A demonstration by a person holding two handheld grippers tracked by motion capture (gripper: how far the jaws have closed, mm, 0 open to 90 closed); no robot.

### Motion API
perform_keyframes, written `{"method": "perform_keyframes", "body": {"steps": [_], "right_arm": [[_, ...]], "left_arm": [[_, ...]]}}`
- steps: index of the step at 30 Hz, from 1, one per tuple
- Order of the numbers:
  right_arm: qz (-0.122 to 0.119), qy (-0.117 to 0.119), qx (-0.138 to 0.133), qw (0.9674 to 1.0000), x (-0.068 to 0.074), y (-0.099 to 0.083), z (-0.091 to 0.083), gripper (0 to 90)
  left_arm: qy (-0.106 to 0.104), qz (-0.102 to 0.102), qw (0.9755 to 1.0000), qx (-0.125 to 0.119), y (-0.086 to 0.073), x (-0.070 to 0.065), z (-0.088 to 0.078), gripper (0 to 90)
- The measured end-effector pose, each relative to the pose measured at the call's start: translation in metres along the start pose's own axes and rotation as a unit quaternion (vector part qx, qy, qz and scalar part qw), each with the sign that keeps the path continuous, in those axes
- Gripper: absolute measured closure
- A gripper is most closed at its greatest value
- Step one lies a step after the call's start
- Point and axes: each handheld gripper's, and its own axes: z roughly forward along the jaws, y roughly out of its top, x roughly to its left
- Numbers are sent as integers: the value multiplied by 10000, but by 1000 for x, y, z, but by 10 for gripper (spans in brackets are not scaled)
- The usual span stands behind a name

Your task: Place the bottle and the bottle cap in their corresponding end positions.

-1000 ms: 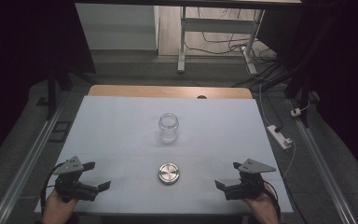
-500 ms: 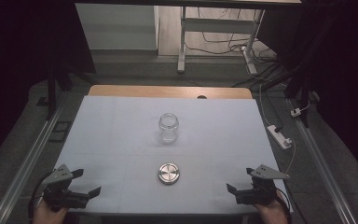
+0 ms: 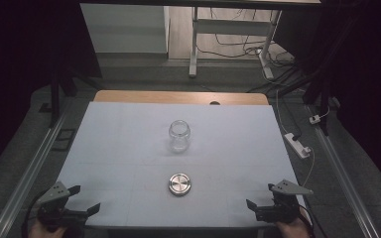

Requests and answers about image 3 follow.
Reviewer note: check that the person's right hand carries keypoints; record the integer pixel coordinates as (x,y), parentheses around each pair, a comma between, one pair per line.
(292,229)

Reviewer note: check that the white table cover sheet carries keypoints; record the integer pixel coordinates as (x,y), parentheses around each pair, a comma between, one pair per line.
(139,142)

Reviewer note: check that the white power strip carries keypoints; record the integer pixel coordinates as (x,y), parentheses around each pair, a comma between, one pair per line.
(297,145)

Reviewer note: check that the round silver metal lid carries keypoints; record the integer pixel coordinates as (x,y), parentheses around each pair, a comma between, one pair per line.
(179,184)

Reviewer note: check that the wooden table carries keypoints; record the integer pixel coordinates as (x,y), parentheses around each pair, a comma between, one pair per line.
(178,97)

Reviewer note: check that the aluminium floor rail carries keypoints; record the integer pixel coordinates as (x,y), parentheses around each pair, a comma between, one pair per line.
(29,172)
(340,175)

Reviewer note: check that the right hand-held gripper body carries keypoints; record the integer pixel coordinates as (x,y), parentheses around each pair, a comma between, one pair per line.
(282,201)

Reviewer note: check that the clear glass jar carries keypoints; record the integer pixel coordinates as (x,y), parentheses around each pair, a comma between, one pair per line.
(179,136)

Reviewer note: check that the small white adapter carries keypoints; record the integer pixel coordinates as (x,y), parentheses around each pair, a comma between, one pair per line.
(315,119)

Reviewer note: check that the black metal stand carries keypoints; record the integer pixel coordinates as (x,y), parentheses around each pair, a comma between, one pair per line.
(320,99)
(54,95)

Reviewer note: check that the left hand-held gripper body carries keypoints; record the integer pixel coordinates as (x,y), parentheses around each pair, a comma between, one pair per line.
(55,203)

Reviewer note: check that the person's left hand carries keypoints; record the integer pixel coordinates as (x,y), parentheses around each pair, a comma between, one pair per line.
(44,231)

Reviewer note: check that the white desk frame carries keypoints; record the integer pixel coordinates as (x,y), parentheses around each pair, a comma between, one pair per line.
(231,27)

